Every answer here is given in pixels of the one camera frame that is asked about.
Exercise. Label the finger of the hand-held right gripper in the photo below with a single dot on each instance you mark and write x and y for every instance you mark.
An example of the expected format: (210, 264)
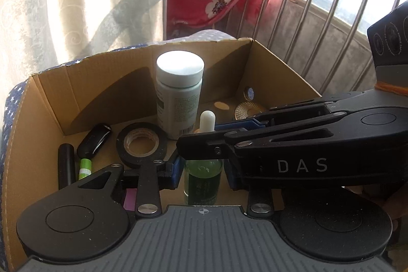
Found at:
(204, 146)
(239, 124)

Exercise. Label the black tape roll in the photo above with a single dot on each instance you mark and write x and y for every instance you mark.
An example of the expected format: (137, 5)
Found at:
(127, 157)

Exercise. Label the white and teal pill bottle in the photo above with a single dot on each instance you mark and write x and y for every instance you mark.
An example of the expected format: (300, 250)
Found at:
(180, 87)

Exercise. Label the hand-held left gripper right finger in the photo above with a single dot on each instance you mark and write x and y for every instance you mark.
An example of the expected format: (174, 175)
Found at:
(232, 178)

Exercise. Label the brown cardboard box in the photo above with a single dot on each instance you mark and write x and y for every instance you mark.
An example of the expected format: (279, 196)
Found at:
(95, 93)

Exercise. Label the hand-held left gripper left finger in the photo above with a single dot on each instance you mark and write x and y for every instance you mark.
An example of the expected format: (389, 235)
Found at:
(176, 173)

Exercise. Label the green dropper bottle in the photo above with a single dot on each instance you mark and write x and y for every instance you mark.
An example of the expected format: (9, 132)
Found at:
(204, 176)

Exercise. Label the small green tube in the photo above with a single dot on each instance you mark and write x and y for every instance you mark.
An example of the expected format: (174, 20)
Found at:
(84, 168)

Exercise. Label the black lipstick tube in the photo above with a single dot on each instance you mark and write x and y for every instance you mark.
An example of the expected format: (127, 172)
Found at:
(66, 165)

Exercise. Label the person's right hand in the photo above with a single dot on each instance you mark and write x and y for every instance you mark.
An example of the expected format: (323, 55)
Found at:
(393, 211)

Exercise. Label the glossy black oval case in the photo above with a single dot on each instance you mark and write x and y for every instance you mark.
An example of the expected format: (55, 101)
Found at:
(94, 138)

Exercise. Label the pink plastic lid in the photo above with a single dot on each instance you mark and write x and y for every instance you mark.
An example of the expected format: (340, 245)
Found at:
(130, 200)

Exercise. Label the metal railing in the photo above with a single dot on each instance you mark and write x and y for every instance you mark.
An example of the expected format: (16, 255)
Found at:
(318, 14)

